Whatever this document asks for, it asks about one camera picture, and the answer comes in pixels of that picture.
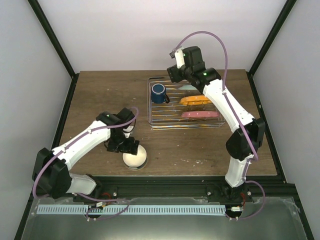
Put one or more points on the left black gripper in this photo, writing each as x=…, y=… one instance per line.
x=127, y=148

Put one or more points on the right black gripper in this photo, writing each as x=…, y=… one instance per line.
x=174, y=77

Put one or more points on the teal flower plate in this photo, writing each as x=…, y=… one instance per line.
x=187, y=88

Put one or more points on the blue enamel mug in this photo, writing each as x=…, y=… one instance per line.
x=158, y=94

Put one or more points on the orange scalloped plate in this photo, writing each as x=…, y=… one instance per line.
x=194, y=100

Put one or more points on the pink dotted scalloped plate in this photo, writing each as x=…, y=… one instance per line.
x=205, y=114

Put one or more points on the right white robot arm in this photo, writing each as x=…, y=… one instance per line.
x=247, y=131

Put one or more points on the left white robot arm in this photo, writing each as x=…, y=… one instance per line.
x=51, y=172

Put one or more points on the white upturned bowl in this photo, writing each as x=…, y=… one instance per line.
x=135, y=160

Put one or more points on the light blue slotted strip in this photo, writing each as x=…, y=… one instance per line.
x=78, y=209

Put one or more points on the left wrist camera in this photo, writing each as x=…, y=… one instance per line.
x=129, y=129

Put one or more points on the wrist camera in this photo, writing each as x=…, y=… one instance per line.
x=129, y=129
x=178, y=55

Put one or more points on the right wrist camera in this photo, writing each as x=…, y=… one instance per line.
x=178, y=55

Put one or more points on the wire dish rack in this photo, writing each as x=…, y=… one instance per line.
x=168, y=115

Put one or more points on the black aluminium frame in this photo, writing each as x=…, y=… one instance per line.
x=276, y=186

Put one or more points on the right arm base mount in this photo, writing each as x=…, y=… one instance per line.
x=223, y=193

